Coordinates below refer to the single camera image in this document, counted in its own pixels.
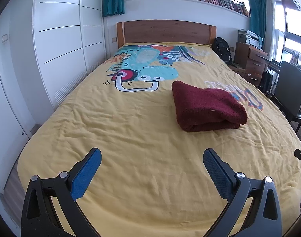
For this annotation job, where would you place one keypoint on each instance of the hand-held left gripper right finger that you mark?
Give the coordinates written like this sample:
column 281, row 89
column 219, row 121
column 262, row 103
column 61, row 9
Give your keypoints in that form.
column 217, row 172

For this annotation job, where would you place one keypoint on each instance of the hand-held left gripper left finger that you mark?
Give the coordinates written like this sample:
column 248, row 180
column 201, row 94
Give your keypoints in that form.
column 87, row 170

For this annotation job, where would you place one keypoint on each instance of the maroon knitted sweater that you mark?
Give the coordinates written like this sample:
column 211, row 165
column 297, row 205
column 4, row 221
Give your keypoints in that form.
column 204, row 103

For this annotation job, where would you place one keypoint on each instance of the bed with yellow cartoon cover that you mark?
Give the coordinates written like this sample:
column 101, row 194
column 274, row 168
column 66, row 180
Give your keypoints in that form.
column 128, row 133

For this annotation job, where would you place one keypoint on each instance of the grey office chair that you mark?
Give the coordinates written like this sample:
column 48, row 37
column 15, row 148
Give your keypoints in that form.
column 291, row 88

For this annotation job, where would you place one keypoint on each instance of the black paper bag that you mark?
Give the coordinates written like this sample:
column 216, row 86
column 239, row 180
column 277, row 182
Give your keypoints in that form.
column 266, row 81

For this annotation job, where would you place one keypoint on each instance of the dark desk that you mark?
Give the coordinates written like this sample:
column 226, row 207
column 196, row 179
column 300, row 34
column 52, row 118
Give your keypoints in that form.
column 273, row 63

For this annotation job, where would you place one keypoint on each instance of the low wooden nightstand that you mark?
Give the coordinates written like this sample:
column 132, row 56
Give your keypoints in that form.
column 244, row 75

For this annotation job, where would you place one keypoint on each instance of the white door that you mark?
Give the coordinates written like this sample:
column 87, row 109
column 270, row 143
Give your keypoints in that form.
column 7, row 103

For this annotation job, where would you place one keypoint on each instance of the wooden drawer cabinet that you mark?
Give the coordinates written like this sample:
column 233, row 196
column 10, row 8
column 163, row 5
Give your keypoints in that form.
column 254, row 59

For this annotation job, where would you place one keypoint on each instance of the black backpack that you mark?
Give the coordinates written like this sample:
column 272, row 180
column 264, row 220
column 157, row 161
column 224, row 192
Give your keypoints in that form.
column 223, row 50

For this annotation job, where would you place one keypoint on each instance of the white printer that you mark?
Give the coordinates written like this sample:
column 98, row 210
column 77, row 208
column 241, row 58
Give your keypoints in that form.
column 251, row 38

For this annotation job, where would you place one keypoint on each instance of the white wardrobe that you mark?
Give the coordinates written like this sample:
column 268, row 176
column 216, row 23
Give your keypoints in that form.
column 64, row 42

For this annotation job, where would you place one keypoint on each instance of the window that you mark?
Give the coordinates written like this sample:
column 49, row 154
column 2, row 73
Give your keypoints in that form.
column 294, row 22

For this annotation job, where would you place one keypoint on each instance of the wooden headboard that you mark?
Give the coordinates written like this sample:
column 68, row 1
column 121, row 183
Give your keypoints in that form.
column 165, row 30

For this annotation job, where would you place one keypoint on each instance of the wall light switch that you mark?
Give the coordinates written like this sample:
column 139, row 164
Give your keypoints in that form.
column 4, row 38

